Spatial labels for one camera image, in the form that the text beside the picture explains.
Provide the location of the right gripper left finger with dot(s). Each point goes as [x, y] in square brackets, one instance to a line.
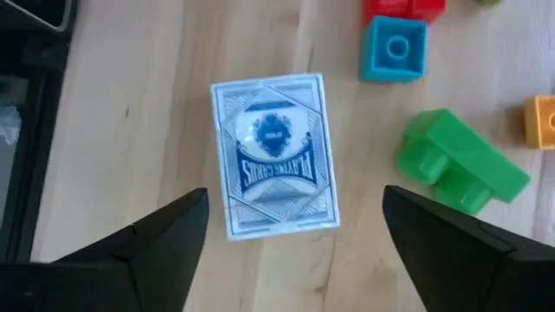
[130, 277]

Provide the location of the yellow long toy brick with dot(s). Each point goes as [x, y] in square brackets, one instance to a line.
[542, 123]

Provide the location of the blue playing card box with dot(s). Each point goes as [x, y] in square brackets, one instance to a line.
[273, 173]

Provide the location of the red two-stud toy brick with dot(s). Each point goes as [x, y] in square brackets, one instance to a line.
[403, 8]

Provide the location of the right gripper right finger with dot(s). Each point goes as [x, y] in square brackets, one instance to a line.
[477, 277]

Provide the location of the green two-stud toy brick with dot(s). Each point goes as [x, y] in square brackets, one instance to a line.
[455, 151]

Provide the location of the blue small toy brick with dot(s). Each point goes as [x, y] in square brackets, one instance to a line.
[392, 47]

